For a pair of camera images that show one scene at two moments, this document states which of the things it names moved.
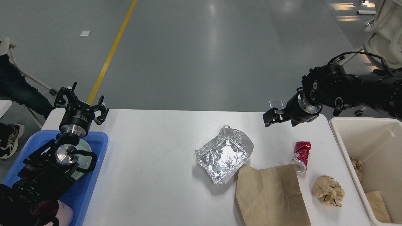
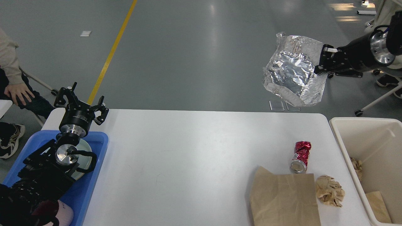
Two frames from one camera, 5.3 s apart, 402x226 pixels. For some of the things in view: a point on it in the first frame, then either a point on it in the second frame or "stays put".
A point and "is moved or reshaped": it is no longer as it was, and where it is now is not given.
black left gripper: x=77 y=119 stays put
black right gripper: x=299 y=109 -> x=375 y=50
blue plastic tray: x=77 y=196 stays put
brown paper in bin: x=378 y=207 stays put
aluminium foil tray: x=222 y=158 -> x=289 y=72
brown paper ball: x=328 y=191 stays put
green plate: x=84 y=160 stays put
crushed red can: x=301 y=151 stays put
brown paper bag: x=270 y=196 is moved or reshaped
